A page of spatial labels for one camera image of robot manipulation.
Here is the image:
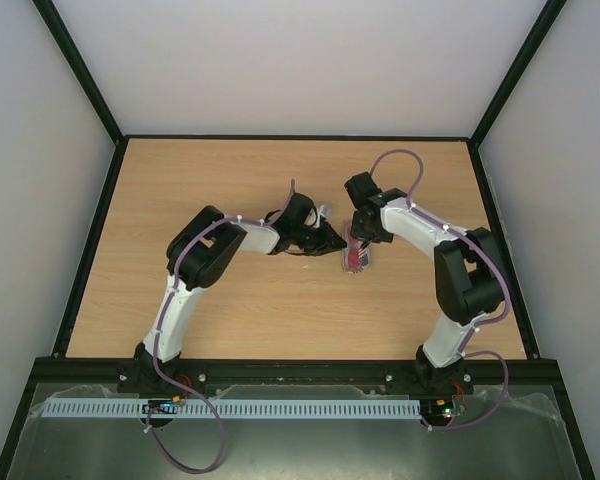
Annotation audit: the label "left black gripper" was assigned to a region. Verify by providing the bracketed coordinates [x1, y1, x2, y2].
[293, 222, 348, 257]

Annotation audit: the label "pink translucent sunglasses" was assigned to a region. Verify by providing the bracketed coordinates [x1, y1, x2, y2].
[343, 246, 363, 273]

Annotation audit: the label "flag pattern glasses case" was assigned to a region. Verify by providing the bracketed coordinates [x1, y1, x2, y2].
[342, 221, 371, 274]

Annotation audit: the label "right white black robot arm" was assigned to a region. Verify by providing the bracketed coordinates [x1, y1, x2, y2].
[345, 172, 511, 392]

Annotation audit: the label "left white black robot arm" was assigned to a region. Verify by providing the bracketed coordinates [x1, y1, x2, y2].
[134, 191, 346, 384]

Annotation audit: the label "right green circuit board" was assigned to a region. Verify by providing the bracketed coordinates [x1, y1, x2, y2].
[421, 396, 467, 425]

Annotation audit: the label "left black circuit board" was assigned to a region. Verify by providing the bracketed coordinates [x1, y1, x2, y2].
[140, 396, 186, 416]

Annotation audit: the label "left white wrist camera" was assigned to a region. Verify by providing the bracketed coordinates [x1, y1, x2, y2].
[314, 204, 331, 228]

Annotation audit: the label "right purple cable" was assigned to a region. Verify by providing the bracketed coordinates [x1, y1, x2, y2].
[370, 148, 511, 434]

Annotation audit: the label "purple cable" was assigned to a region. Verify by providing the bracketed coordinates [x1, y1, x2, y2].
[370, 148, 511, 434]
[147, 178, 299, 475]

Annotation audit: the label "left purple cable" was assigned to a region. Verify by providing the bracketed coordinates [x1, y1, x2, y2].
[147, 178, 299, 475]

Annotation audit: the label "light blue slotted cable duct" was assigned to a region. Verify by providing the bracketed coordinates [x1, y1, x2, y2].
[41, 398, 421, 420]

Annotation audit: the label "black frame post right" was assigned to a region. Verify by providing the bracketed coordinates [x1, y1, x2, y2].
[469, 0, 569, 149]

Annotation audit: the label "black frame post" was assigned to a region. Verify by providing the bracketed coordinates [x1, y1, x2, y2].
[469, 0, 569, 149]
[33, 0, 123, 145]

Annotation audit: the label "black frame post left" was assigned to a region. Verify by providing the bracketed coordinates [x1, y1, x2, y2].
[33, 0, 123, 145]

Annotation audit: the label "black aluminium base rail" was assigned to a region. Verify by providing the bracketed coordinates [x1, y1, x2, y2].
[26, 357, 563, 398]

